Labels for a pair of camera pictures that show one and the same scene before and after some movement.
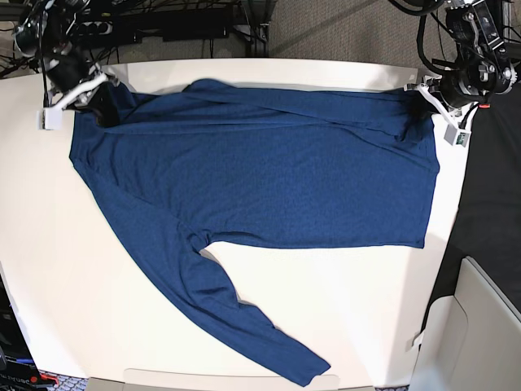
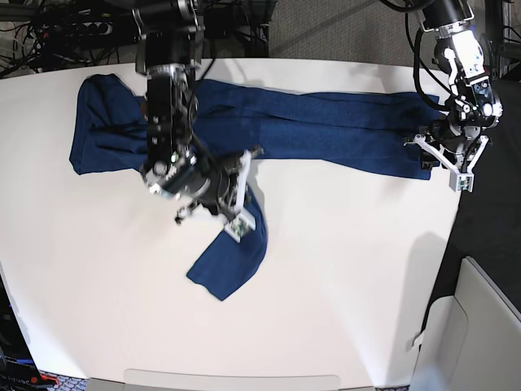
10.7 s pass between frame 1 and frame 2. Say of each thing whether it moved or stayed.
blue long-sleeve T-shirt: moved
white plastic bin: stayed
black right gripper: moved
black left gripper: moved
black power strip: stayed
